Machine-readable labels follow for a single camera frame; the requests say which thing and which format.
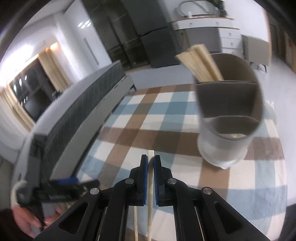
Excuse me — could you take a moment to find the person's left hand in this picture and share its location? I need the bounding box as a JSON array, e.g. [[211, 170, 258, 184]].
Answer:
[[12, 205, 63, 238]]

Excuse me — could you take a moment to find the black glass door cabinet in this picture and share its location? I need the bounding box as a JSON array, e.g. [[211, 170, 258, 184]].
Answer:
[[83, 0, 149, 70]]

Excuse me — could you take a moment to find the beige curtain near window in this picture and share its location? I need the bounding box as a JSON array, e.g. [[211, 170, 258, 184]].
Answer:
[[1, 86, 35, 131]]

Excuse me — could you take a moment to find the white vanity desk with drawers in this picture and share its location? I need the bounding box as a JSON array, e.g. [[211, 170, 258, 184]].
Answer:
[[171, 17, 243, 58]]

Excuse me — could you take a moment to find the grey mattress bed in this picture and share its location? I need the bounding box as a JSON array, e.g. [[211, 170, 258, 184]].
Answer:
[[11, 60, 136, 200]]

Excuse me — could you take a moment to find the grey cylindrical utensil holder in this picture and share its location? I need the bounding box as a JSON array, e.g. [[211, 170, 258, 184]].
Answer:
[[195, 53, 263, 169]]

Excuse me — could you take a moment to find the grey bedside cabinet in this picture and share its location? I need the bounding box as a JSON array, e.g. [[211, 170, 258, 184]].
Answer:
[[242, 35, 270, 72]]

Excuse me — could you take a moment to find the green potted plant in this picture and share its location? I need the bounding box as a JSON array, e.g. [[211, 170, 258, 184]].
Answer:
[[209, 0, 227, 17]]

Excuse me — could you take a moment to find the white wardrobe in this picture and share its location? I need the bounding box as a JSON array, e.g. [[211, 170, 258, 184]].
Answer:
[[50, 1, 112, 81]]

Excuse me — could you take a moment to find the oval vanity mirror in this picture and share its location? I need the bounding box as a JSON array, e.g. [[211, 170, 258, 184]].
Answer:
[[176, 1, 217, 17]]

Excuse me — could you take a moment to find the dark grey refrigerator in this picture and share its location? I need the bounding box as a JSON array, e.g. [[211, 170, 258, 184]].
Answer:
[[122, 0, 180, 68]]

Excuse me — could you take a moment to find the checkered blue brown tablecloth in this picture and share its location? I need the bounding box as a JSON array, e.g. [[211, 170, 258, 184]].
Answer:
[[77, 84, 287, 240]]

